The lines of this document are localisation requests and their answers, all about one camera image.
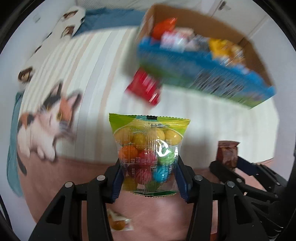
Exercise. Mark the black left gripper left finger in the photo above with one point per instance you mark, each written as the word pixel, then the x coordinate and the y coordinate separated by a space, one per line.
pixel 62 220

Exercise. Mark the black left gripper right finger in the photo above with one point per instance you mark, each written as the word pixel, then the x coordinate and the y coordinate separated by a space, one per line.
pixel 236 218

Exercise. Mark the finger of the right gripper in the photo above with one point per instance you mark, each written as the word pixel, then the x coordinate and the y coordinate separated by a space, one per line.
pixel 250 169
pixel 224 174

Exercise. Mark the dark red snack packet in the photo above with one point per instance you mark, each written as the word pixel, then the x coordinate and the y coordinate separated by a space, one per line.
pixel 227 153

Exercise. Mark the small orange jelly packet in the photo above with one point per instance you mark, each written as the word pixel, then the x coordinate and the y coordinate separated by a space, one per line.
pixel 118 222

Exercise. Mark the colourful candy ball bag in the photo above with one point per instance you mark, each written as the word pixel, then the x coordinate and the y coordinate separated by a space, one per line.
pixel 148 149

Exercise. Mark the striped cat print blanket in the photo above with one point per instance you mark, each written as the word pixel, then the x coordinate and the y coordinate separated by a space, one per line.
pixel 96 64

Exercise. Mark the yellow chips bag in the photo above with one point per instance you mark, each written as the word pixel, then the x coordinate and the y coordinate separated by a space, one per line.
pixel 235 54

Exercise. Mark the black yellow snack bag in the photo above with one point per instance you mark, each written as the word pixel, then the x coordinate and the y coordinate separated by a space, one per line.
pixel 220 48

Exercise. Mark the brown cardboard box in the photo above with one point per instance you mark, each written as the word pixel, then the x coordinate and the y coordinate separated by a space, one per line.
pixel 195 68

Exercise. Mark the red white snack packet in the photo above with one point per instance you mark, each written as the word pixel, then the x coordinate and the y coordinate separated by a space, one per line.
pixel 177 39

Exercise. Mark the white wardrobe door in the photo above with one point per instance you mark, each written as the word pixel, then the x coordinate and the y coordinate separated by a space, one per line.
pixel 245 16

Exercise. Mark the orange snack bag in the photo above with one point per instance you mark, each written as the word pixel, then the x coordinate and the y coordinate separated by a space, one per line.
pixel 168 25

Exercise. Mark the blue pillow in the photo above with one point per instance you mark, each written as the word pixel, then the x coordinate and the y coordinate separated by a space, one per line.
pixel 103 18

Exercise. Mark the bear print pillow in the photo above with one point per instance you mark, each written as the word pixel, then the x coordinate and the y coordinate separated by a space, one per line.
pixel 63 31

